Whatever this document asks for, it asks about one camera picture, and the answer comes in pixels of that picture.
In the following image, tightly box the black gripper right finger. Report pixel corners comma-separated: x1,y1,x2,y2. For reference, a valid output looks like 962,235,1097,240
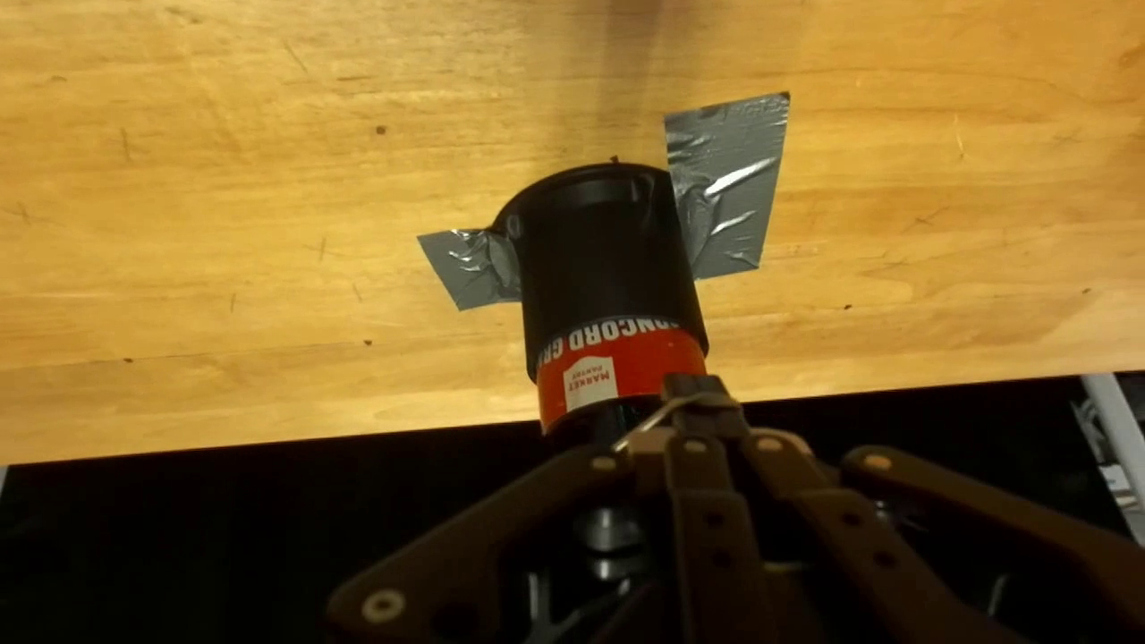
702,377,1145,644

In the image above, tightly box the large grey duct tape piece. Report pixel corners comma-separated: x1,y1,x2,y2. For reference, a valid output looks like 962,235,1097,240
663,90,796,286

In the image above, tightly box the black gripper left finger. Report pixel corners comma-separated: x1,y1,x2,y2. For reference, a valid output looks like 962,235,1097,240
327,377,766,644

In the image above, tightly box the thin grey rubber band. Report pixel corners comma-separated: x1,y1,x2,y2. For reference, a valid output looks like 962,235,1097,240
608,396,709,459

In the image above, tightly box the small grey duct tape piece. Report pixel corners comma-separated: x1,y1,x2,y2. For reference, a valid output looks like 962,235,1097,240
417,226,530,316

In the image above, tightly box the white plastic pipe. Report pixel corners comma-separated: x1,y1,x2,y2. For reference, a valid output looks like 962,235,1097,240
1074,372,1145,545

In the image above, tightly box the dark cup with red band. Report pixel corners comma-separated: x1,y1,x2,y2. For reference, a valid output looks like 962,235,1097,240
492,158,715,451

